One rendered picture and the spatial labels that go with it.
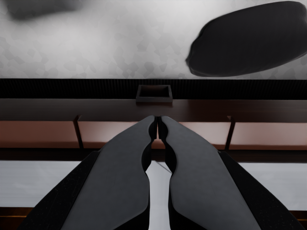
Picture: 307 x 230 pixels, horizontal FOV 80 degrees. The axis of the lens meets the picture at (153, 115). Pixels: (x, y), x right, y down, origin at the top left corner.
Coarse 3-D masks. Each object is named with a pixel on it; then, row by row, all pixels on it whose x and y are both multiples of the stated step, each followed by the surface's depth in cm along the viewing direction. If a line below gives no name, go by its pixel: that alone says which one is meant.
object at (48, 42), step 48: (0, 0) 28; (48, 0) 28; (96, 0) 28; (144, 0) 28; (192, 0) 27; (240, 0) 27; (288, 0) 27; (0, 48) 31; (48, 48) 31; (96, 48) 31; (144, 48) 31
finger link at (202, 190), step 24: (168, 120) 11; (168, 144) 9; (192, 144) 9; (192, 168) 8; (216, 168) 8; (192, 192) 7; (216, 192) 7; (192, 216) 6; (216, 216) 6; (240, 216) 6
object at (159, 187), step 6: (150, 180) 23; (156, 180) 23; (162, 180) 23; (168, 180) 23; (150, 186) 24; (156, 186) 24; (162, 186) 24; (168, 186) 24; (150, 192) 24; (156, 192) 24; (162, 192) 24; (168, 192) 24; (150, 198) 25; (156, 198) 25; (162, 198) 25; (168, 198) 25; (150, 204) 26; (156, 204) 26; (162, 204) 26
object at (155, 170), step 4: (152, 160) 21; (152, 164) 22; (156, 164) 22; (148, 168) 22; (152, 168) 22; (156, 168) 22; (160, 168) 22; (164, 168) 22; (148, 172) 22; (152, 172) 22; (156, 172) 22; (160, 172) 22; (164, 172) 22; (168, 172) 22; (148, 176) 23; (152, 176) 23; (156, 176) 23; (160, 176) 23; (164, 176) 23; (168, 176) 23
